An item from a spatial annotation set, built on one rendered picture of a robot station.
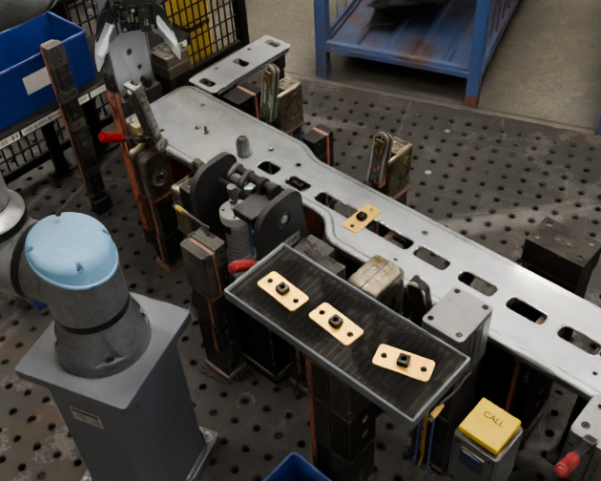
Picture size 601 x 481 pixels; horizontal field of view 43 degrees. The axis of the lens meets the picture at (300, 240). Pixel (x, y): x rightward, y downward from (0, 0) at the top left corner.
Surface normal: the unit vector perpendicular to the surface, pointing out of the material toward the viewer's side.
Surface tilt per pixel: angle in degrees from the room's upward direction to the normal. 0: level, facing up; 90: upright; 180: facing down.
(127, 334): 72
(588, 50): 0
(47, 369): 0
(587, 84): 0
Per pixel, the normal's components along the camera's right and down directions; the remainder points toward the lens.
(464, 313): -0.05, -0.71
